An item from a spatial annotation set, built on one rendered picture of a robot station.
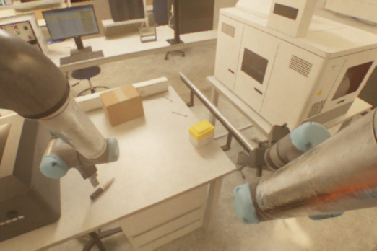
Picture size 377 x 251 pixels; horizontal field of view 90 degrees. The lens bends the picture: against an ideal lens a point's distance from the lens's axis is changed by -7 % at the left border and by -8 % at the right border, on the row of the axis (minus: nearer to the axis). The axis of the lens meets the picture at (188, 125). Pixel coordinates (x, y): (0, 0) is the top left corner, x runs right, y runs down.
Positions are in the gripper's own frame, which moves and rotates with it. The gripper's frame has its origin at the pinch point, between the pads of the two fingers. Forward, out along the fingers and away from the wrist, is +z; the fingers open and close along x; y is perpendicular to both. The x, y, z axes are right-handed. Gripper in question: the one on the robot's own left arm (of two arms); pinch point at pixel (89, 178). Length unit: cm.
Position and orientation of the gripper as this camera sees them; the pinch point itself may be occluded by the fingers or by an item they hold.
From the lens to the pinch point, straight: 95.8
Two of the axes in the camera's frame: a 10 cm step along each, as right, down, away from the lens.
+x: -8.3, -3.7, 4.1
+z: 0.0, 7.5, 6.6
